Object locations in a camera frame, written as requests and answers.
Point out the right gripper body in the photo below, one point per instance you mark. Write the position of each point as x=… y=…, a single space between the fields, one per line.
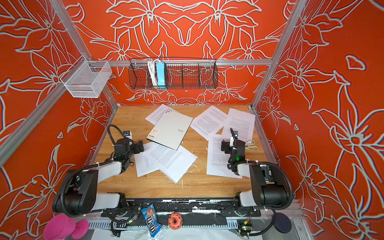
x=226 y=146

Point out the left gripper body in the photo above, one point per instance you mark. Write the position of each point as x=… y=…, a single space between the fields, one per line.
x=137 y=147

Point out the paper sheet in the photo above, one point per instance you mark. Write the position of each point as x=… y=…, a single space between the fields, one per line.
x=143 y=165
x=239 y=121
x=173 y=163
x=157 y=114
x=217 y=160
x=209 y=122

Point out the grey clip folder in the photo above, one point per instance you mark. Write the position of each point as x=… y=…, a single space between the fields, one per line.
x=170 y=129

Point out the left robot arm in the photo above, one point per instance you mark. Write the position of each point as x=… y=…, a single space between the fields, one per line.
x=78 y=194

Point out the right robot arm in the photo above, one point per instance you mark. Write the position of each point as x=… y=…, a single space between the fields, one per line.
x=271 y=187

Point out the paper sheet under folder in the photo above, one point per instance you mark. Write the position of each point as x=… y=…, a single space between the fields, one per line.
x=157 y=114

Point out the blue candy bag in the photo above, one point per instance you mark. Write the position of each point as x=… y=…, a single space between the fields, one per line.
x=151 y=219

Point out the blue white box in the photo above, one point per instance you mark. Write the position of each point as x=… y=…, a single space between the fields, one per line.
x=160 y=67

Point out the red toy wheel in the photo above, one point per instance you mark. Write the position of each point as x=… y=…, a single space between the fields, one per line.
x=175 y=221

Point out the small green circuit board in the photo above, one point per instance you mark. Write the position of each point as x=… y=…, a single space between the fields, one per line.
x=246 y=228

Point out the clear plastic bin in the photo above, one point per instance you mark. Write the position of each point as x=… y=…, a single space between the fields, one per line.
x=82 y=80

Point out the dark round disc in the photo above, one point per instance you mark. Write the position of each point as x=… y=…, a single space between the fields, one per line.
x=282 y=223

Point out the pink dumbbell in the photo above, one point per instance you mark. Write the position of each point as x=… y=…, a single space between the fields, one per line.
x=62 y=226

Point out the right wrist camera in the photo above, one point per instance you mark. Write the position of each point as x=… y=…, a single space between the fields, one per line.
x=234 y=138

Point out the white handled scissors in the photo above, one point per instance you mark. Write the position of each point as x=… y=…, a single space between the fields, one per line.
x=250 y=145

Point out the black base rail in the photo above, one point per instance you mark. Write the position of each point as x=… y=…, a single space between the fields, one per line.
x=226 y=206

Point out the black wire basket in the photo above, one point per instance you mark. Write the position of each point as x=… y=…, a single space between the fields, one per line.
x=181 y=73

